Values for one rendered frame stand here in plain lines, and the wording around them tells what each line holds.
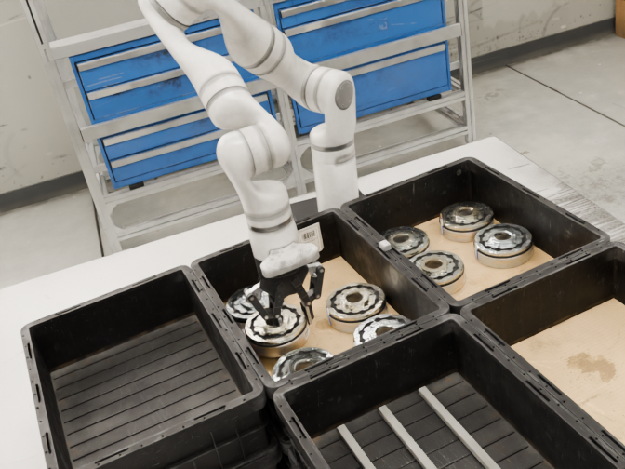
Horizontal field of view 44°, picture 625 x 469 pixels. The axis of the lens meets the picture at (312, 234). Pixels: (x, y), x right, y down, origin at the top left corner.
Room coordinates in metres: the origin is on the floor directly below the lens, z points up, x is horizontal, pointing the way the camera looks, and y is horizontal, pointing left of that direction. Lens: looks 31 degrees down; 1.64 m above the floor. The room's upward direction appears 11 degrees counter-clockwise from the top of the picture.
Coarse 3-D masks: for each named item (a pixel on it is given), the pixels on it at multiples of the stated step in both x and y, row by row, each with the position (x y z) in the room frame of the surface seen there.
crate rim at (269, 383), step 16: (336, 208) 1.26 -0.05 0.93; (304, 224) 1.24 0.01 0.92; (352, 224) 1.20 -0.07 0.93; (368, 240) 1.13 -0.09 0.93; (208, 256) 1.19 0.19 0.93; (384, 256) 1.07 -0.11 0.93; (400, 272) 1.02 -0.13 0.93; (208, 288) 1.08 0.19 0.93; (416, 288) 0.97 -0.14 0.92; (224, 320) 0.99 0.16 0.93; (416, 320) 0.89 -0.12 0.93; (240, 336) 0.94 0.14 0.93; (384, 336) 0.87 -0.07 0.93; (352, 352) 0.85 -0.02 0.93; (256, 368) 0.86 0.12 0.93; (304, 368) 0.83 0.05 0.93; (320, 368) 0.83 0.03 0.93; (272, 384) 0.82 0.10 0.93
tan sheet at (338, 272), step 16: (336, 272) 1.20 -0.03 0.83; (352, 272) 1.19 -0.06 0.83; (336, 288) 1.15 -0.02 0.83; (224, 304) 1.17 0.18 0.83; (320, 304) 1.11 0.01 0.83; (320, 320) 1.07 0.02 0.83; (320, 336) 1.03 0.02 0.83; (336, 336) 1.02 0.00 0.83; (352, 336) 1.01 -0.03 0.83; (336, 352) 0.98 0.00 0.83; (272, 368) 0.97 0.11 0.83
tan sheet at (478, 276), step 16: (432, 224) 1.30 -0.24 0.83; (432, 240) 1.25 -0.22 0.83; (448, 240) 1.23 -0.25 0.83; (464, 256) 1.17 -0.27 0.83; (544, 256) 1.12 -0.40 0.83; (480, 272) 1.11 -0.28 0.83; (496, 272) 1.10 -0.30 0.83; (512, 272) 1.09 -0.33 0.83; (464, 288) 1.07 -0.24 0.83; (480, 288) 1.07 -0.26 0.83
